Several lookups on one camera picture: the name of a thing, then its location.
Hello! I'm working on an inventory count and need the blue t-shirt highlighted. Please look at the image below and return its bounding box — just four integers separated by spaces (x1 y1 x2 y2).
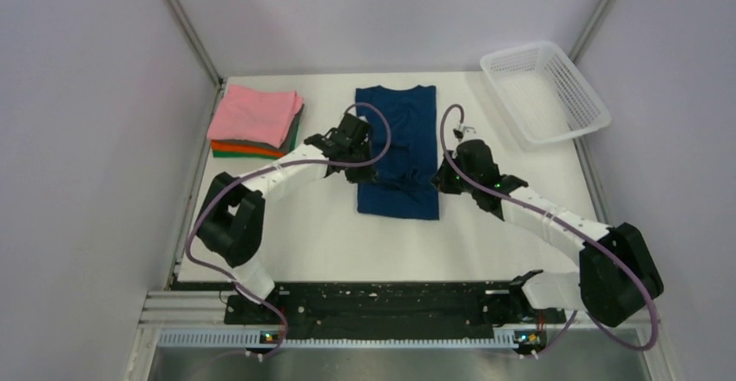
355 85 440 220

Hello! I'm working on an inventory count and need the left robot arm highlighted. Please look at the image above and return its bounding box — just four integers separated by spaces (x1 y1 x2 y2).
185 112 390 327

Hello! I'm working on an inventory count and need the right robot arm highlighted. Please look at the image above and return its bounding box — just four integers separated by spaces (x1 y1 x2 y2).
432 139 663 327

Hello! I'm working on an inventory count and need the grey folded t-shirt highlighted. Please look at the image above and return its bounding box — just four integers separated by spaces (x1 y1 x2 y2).
214 108 305 153

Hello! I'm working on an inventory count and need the pink folded t-shirt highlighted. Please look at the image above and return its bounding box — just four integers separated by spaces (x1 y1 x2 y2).
207 85 304 148

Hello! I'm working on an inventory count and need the white plastic basket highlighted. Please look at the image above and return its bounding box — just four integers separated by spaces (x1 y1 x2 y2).
479 41 612 149

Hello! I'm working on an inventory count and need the green folded t-shirt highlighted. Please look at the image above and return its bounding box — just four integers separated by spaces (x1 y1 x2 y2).
210 134 298 160

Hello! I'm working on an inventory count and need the orange folded t-shirt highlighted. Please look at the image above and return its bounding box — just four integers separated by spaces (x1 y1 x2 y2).
210 141 287 160

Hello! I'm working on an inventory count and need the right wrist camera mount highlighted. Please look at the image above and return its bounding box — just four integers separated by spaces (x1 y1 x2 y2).
453 125 477 142

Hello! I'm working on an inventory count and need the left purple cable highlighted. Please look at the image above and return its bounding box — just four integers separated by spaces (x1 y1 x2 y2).
183 102 393 359

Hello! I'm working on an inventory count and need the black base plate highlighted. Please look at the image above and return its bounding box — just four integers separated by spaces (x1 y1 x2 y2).
224 281 566 340

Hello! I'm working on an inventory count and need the left aluminium frame post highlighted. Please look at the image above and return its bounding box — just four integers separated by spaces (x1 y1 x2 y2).
163 0 223 89

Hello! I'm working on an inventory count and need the aluminium frame post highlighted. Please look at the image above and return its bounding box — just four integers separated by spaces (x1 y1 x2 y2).
163 0 223 89
568 0 616 64

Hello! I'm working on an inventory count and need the right aluminium frame post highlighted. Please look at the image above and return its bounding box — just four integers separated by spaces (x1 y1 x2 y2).
568 0 616 64

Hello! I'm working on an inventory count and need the white slotted cable duct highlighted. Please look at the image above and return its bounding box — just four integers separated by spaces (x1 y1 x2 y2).
157 329 542 350

